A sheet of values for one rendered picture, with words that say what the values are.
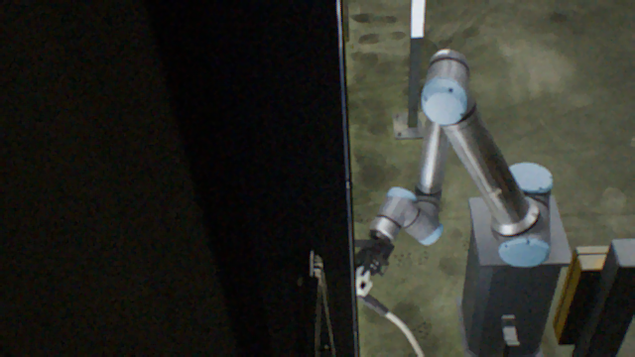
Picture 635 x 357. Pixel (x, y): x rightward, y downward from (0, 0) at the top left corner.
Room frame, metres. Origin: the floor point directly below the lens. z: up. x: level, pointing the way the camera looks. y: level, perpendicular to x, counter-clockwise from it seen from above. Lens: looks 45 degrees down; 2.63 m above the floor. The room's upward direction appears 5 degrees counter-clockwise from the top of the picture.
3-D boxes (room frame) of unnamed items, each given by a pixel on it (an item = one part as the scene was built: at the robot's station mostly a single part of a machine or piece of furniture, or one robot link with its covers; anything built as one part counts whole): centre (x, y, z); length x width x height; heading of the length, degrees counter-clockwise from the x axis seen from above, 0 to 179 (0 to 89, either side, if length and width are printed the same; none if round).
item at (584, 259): (0.78, -0.52, 1.42); 0.12 x 0.06 x 0.26; 85
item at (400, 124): (2.87, -0.54, 0.01); 0.20 x 0.20 x 0.01; 85
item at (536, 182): (1.59, -0.68, 0.83); 0.17 x 0.15 x 0.18; 164
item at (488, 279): (1.60, -0.68, 0.32); 0.31 x 0.31 x 0.64; 85
